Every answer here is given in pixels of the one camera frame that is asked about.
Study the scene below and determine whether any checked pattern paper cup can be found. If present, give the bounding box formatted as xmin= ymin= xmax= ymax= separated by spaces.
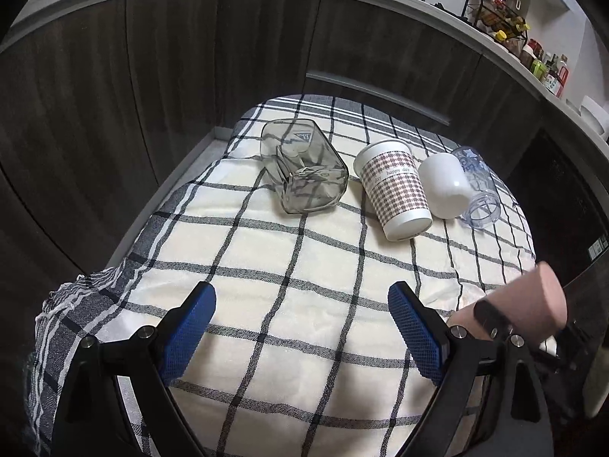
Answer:
xmin=353 ymin=139 xmax=432 ymax=241

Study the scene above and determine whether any white container on counter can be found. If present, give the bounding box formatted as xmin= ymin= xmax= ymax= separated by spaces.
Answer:
xmin=579 ymin=96 xmax=609 ymax=141

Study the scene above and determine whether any white black checked cloth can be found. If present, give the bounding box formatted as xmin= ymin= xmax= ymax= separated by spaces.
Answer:
xmin=27 ymin=95 xmax=536 ymax=456

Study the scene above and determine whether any white countertop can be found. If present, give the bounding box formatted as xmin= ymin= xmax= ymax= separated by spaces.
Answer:
xmin=0 ymin=0 xmax=609 ymax=144

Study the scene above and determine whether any black wire spice rack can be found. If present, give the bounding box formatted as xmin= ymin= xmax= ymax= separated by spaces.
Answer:
xmin=461 ymin=0 xmax=531 ymax=54

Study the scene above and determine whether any square grey glass cup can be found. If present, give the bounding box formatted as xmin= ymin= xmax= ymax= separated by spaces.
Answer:
xmin=260 ymin=118 xmax=349 ymax=215

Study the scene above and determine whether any clear blue-printed plastic cup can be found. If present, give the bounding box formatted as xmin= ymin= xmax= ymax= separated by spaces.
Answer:
xmin=452 ymin=147 xmax=501 ymax=229

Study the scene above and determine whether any small white cup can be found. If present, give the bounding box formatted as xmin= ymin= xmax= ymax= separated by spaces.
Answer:
xmin=418 ymin=153 xmax=474 ymax=220

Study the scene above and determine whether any red-capped sauce bottle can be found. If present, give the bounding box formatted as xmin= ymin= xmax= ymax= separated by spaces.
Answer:
xmin=542 ymin=55 xmax=570 ymax=98

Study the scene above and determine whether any dark wood cabinet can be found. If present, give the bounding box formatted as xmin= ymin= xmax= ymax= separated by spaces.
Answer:
xmin=1 ymin=0 xmax=608 ymax=396

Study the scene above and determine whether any pink cup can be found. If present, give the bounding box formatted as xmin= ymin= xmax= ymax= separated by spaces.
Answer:
xmin=447 ymin=262 xmax=568 ymax=348

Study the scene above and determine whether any grey metal cabinet handle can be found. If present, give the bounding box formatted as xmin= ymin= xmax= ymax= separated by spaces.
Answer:
xmin=306 ymin=70 xmax=451 ymax=127

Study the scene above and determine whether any green-lid jar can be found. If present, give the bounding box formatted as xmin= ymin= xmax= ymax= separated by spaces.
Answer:
xmin=531 ymin=59 xmax=547 ymax=80

